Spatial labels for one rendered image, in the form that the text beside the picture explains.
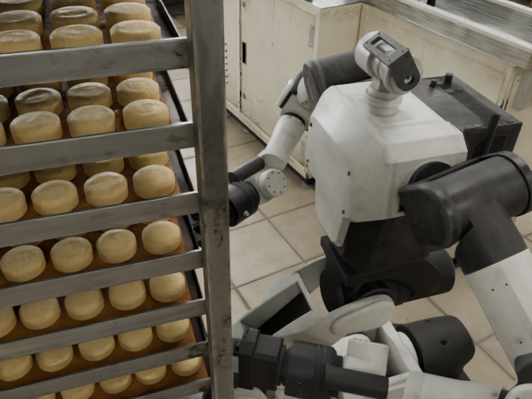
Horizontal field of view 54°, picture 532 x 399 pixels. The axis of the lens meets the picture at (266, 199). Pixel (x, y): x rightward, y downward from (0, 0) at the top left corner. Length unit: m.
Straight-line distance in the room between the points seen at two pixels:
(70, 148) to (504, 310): 0.56
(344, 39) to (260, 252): 0.89
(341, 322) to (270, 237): 1.12
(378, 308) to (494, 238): 0.42
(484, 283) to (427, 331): 0.70
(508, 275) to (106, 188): 0.51
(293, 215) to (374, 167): 1.49
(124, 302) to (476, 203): 0.49
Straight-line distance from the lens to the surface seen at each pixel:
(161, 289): 0.76
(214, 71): 0.51
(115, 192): 0.63
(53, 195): 0.65
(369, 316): 1.11
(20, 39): 0.57
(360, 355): 0.87
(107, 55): 0.52
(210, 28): 0.49
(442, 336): 1.45
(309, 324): 1.08
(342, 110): 0.91
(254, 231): 2.19
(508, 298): 0.75
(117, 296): 0.76
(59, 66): 0.52
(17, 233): 0.62
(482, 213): 0.75
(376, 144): 0.82
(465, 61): 1.81
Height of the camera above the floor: 1.42
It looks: 37 degrees down
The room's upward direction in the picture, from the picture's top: 2 degrees clockwise
